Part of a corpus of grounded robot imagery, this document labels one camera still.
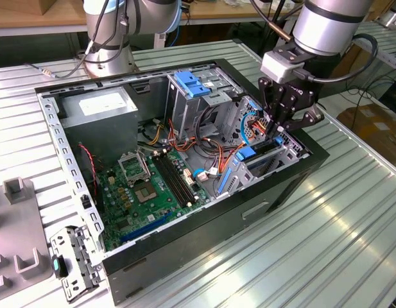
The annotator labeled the hinged metal slot bracket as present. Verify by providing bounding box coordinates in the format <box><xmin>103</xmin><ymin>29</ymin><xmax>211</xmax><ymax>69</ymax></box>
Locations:
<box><xmin>48</xmin><ymin>224</ymin><xmax>102</xmax><ymax>304</ymax></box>

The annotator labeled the black tripod stand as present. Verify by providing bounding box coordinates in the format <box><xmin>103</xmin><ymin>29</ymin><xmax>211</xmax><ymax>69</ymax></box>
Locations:
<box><xmin>268</xmin><ymin>0</ymin><xmax>288</xmax><ymax>23</ymax></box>

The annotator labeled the grey power supply unit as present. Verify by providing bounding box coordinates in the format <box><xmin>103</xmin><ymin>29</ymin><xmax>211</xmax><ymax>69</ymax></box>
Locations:
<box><xmin>58</xmin><ymin>86</ymin><xmax>140</xmax><ymax>167</ymax></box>

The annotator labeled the black open PC case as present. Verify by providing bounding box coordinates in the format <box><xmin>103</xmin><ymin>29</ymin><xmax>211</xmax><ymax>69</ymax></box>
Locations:
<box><xmin>33</xmin><ymin>57</ymin><xmax>331</xmax><ymax>306</ymax></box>

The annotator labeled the metal socket cover frame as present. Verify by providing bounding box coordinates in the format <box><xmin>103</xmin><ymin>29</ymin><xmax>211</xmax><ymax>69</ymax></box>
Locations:
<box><xmin>117</xmin><ymin>150</ymin><xmax>153</xmax><ymax>187</ymax></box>

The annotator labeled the hard disk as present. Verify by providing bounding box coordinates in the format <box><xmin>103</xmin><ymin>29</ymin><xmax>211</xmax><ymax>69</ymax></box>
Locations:
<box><xmin>216</xmin><ymin>136</ymin><xmax>285</xmax><ymax>196</ymax></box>

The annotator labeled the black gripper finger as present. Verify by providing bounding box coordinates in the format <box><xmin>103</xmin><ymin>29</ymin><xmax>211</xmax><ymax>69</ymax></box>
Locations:
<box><xmin>275</xmin><ymin>94</ymin><xmax>326</xmax><ymax>133</ymax></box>
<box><xmin>257</xmin><ymin>76</ymin><xmax>288</xmax><ymax>138</ymax></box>

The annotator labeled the large flat cardboard box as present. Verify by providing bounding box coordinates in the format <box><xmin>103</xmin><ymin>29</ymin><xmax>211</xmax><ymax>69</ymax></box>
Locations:
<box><xmin>337</xmin><ymin>102</ymin><xmax>396</xmax><ymax>161</ymax></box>

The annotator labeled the blue data wire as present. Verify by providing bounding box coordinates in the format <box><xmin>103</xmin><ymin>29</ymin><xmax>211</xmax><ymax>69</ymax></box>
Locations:
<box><xmin>239</xmin><ymin>99</ymin><xmax>266</xmax><ymax>146</ymax></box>

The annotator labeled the white connector blue wire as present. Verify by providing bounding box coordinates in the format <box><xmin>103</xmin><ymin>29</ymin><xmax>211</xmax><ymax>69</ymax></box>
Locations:
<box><xmin>191</xmin><ymin>167</ymin><xmax>224</xmax><ymax>183</ymax></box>

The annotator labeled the grey metal disk bay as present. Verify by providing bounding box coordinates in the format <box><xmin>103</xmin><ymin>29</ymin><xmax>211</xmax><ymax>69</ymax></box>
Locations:
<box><xmin>213</xmin><ymin>95</ymin><xmax>311</xmax><ymax>198</ymax></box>

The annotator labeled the black latch teal tab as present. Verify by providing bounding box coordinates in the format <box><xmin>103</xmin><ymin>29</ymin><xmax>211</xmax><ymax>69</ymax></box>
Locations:
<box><xmin>51</xmin><ymin>254</ymin><xmax>70</xmax><ymax>279</ymax></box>

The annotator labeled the green motherboard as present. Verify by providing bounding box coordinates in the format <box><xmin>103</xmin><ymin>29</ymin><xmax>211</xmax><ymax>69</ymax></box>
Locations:
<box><xmin>96</xmin><ymin>149</ymin><xmax>214</xmax><ymax>253</ymax></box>

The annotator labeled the beige board connector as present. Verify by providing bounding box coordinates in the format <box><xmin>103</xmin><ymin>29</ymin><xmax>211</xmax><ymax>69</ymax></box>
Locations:
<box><xmin>183</xmin><ymin>168</ymin><xmax>196</xmax><ymax>189</ymax></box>

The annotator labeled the grey parts rack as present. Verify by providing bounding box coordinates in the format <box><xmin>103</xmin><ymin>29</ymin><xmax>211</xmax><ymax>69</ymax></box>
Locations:
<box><xmin>0</xmin><ymin>175</ymin><xmax>54</xmax><ymax>295</ymax></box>

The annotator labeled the grey metal drive cage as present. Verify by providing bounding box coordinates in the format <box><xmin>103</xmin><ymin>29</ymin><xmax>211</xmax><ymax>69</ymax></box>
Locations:
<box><xmin>165</xmin><ymin>65</ymin><xmax>246</xmax><ymax>135</ymax></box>

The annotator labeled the metal slat side table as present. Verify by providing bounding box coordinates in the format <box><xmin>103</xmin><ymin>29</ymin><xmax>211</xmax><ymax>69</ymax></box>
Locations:
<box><xmin>354</xmin><ymin>21</ymin><xmax>396</xmax><ymax>94</ymax></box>

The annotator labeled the orange red power wire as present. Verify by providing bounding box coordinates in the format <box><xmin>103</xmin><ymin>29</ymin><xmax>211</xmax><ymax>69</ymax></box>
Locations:
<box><xmin>216</xmin><ymin>115</ymin><xmax>274</xmax><ymax>176</ymax></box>

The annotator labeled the black cable metal plug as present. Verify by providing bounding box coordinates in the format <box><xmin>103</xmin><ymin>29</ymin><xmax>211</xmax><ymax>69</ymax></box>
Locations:
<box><xmin>24</xmin><ymin>0</ymin><xmax>130</xmax><ymax>78</ymax></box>

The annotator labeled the blue expansion slot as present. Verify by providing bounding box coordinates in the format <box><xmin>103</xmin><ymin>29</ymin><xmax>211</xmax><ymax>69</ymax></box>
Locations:
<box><xmin>120</xmin><ymin>211</ymin><xmax>173</xmax><ymax>244</ymax></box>

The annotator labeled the red black twisted wire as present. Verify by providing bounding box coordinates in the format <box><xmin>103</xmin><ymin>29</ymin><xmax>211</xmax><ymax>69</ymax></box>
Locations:
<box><xmin>78</xmin><ymin>143</ymin><xmax>99</xmax><ymax>195</ymax></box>

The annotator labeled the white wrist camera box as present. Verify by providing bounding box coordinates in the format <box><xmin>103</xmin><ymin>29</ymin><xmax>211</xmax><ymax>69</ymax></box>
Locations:
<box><xmin>261</xmin><ymin>49</ymin><xmax>306</xmax><ymax>85</ymax></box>

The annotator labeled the blue plastic drive latch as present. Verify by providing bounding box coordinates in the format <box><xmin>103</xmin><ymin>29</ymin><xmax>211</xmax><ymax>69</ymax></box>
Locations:
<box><xmin>173</xmin><ymin>72</ymin><xmax>213</xmax><ymax>99</ymax></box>

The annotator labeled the black cable brass ferrule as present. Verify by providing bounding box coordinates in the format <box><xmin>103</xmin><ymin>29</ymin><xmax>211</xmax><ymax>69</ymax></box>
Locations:
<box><xmin>248</xmin><ymin>0</ymin><xmax>297</xmax><ymax>44</ymax></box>

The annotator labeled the brown cardboard box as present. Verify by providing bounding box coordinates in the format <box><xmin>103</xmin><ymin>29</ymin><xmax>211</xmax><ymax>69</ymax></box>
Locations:
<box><xmin>325</xmin><ymin>44</ymin><xmax>375</xmax><ymax>81</ymax></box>

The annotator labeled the CPU socket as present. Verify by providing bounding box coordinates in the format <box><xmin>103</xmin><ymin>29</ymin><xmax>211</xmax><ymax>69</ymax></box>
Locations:
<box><xmin>132</xmin><ymin>180</ymin><xmax>160</xmax><ymax>205</ymax></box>

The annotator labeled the orange black wire bundle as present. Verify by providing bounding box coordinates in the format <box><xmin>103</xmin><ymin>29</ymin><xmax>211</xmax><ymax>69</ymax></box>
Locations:
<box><xmin>136</xmin><ymin>117</ymin><xmax>237</xmax><ymax>176</ymax></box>

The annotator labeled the black RAM slot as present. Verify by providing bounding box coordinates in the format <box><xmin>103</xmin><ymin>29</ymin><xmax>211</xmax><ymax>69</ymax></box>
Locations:
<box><xmin>151</xmin><ymin>153</ymin><xmax>193</xmax><ymax>208</ymax></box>
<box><xmin>160</xmin><ymin>151</ymin><xmax>200</xmax><ymax>203</ymax></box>

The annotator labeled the thick black camera cable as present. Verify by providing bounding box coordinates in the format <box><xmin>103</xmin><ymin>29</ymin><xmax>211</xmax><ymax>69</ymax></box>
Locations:
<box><xmin>293</xmin><ymin>33</ymin><xmax>379</xmax><ymax>85</ymax></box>

